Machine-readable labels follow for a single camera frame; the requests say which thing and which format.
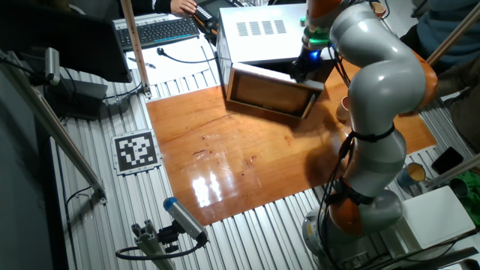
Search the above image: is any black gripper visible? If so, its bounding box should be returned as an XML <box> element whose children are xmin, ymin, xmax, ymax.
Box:
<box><xmin>291</xmin><ymin>46</ymin><xmax>326</xmax><ymax>85</ymax></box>

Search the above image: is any slanted wooden strut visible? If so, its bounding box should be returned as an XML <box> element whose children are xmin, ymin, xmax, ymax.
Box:
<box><xmin>426</xmin><ymin>2</ymin><xmax>480</xmax><ymax>67</ymax></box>

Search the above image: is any short aluminium profile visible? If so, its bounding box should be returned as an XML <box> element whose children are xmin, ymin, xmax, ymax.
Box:
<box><xmin>130</xmin><ymin>219</ymin><xmax>177</xmax><ymax>270</ymax></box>

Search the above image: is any grey aluminium strut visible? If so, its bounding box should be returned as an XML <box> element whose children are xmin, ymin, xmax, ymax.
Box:
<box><xmin>425</xmin><ymin>153</ymin><xmax>480</xmax><ymax>190</ymax></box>

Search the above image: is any person in dark coat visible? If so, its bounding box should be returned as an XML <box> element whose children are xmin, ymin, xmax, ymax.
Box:
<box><xmin>436</xmin><ymin>55</ymin><xmax>480</xmax><ymax>153</ymax></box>

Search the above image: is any dark sleeved forearm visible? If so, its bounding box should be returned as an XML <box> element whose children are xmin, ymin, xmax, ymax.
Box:
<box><xmin>129</xmin><ymin>0</ymin><xmax>173</xmax><ymax>16</ymax></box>

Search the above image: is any black phone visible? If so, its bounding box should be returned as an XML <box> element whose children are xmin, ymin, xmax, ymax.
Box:
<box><xmin>430</xmin><ymin>145</ymin><xmax>465</xmax><ymax>176</ymax></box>

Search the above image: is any black computer keyboard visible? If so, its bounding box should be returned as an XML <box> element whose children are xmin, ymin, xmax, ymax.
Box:
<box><xmin>112</xmin><ymin>15</ymin><xmax>202</xmax><ymax>53</ymax></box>

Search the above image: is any silver microwave oven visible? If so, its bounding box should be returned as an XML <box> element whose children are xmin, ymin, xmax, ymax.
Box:
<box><xmin>215</xmin><ymin>2</ymin><xmax>338</xmax><ymax>121</ymax></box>

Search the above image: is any black box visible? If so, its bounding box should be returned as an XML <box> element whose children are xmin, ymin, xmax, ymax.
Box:
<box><xmin>44</xmin><ymin>76</ymin><xmax>110</xmax><ymax>122</ymax></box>

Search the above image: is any black monitor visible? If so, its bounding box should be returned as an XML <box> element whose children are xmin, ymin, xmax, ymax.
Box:
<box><xmin>0</xmin><ymin>2</ymin><xmax>133</xmax><ymax>84</ymax></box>

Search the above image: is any green cup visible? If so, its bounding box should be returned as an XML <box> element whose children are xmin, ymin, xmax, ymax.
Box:
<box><xmin>448</xmin><ymin>176</ymin><xmax>470</xmax><ymax>199</ymax></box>

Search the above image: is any beige cup pink inside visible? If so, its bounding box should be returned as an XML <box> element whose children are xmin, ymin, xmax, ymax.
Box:
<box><xmin>334</xmin><ymin>95</ymin><xmax>352</xmax><ymax>123</ymax></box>

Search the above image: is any dark pen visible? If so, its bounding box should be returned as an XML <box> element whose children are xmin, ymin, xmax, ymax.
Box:
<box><xmin>127</xmin><ymin>56</ymin><xmax>158</xmax><ymax>70</ymax></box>

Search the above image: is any wooden upright post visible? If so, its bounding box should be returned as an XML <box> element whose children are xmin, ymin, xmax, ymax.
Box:
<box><xmin>120</xmin><ymin>0</ymin><xmax>153</xmax><ymax>99</ymax></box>

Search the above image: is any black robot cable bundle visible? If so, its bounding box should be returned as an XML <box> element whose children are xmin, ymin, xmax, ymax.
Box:
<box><xmin>316</xmin><ymin>40</ymin><xmax>357</xmax><ymax>270</ymax></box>

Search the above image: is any black white marker plate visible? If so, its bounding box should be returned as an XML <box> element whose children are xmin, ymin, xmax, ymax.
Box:
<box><xmin>111</xmin><ymin>128</ymin><xmax>163</xmax><ymax>176</ymax></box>

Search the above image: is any grey webcam device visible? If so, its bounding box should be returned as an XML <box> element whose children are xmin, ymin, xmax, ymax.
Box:
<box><xmin>43</xmin><ymin>46</ymin><xmax>62</xmax><ymax>86</ymax></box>

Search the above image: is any slanted aluminium strut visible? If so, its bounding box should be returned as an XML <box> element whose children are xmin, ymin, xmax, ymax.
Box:
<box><xmin>0</xmin><ymin>50</ymin><xmax>109</xmax><ymax>206</ymax></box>

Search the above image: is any silver camera blue cap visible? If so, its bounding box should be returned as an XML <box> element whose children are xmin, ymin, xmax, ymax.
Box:
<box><xmin>163</xmin><ymin>196</ymin><xmax>209</xmax><ymax>243</ymax></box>

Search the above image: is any hand with dark sleeve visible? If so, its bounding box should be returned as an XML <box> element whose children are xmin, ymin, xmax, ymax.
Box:
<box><xmin>169</xmin><ymin>0</ymin><xmax>198</xmax><ymax>16</ymax></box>

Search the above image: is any orange wooden board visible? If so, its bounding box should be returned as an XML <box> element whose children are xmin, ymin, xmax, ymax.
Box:
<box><xmin>145</xmin><ymin>59</ymin><xmax>439</xmax><ymax>227</ymax></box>

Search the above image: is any person in blue shirt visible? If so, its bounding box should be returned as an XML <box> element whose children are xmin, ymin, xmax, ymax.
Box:
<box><xmin>399</xmin><ymin>0</ymin><xmax>480</xmax><ymax>74</ymax></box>

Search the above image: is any blue cup yellow inside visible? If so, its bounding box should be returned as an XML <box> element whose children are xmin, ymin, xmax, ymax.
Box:
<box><xmin>396</xmin><ymin>161</ymin><xmax>428</xmax><ymax>188</ymax></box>

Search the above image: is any white paper sheet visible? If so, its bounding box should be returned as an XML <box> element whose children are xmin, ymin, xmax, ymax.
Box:
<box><xmin>125</xmin><ymin>35</ymin><xmax>222</xmax><ymax>86</ymax></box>

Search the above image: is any white box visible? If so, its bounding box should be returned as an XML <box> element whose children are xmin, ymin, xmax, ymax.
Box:
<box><xmin>397</xmin><ymin>185</ymin><xmax>477</xmax><ymax>251</ymax></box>

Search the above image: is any black power plug cable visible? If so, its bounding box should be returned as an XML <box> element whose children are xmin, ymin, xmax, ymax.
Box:
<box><xmin>156</xmin><ymin>46</ymin><xmax>218</xmax><ymax>65</ymax></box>

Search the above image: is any black camera clamp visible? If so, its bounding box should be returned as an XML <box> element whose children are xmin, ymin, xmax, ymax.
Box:
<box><xmin>157</xmin><ymin>220</ymin><xmax>182</xmax><ymax>254</ymax></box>

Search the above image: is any black orange teach pendant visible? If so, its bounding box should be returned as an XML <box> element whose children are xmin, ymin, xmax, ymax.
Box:
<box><xmin>193</xmin><ymin>0</ymin><xmax>245</xmax><ymax>38</ymax></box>

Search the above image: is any black camera cable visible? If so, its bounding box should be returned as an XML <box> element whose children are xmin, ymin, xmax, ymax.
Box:
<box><xmin>115</xmin><ymin>238</ymin><xmax>208</xmax><ymax>262</ymax></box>

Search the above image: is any green cloth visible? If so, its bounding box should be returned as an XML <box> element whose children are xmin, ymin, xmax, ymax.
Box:
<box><xmin>459</xmin><ymin>170</ymin><xmax>480</xmax><ymax>228</ymax></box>

